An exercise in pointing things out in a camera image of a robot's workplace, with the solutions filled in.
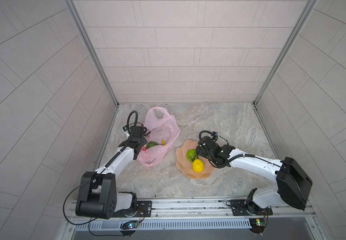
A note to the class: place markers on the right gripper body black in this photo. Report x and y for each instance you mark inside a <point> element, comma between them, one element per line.
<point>201,153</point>

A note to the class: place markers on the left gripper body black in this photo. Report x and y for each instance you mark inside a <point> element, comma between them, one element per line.
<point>140,143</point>

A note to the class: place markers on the yellow fake lemon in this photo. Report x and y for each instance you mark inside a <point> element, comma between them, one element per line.
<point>197,166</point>

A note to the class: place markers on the bumpy light green fruit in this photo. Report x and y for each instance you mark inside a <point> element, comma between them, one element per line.
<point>191,155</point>

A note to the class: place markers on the pink plastic bag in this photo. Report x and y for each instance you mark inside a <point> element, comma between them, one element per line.
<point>161,126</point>

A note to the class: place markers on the pink scalloped plate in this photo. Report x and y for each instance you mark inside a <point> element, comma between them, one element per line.
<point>186,167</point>

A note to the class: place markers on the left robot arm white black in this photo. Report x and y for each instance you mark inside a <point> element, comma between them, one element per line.
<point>98,197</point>

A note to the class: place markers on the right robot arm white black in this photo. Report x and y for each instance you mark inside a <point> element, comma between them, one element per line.
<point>292,186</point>

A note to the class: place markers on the green fake fruit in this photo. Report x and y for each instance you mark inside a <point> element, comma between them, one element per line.
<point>151,144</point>

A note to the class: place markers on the white vent grille strip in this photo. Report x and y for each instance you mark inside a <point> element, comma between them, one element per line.
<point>170,224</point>

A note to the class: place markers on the right circuit board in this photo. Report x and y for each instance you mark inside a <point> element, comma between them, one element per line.
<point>257,225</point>

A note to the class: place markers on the circuit board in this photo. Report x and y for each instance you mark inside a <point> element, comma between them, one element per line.
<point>257,225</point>
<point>130,225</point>

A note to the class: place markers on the left circuit board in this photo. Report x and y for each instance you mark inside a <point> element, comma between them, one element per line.
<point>130,225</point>

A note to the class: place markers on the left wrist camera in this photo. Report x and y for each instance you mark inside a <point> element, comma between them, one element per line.
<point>135,133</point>

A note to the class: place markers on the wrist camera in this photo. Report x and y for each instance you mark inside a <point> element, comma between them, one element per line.
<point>135,133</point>
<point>214,136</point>

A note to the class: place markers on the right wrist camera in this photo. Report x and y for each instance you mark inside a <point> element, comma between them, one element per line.
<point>214,136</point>

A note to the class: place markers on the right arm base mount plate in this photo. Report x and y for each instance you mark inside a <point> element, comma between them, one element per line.
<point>242,208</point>

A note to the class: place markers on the aluminium rail frame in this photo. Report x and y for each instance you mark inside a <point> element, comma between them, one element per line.
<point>207,208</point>

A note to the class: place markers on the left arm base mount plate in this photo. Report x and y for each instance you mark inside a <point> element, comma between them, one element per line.
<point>141,209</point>

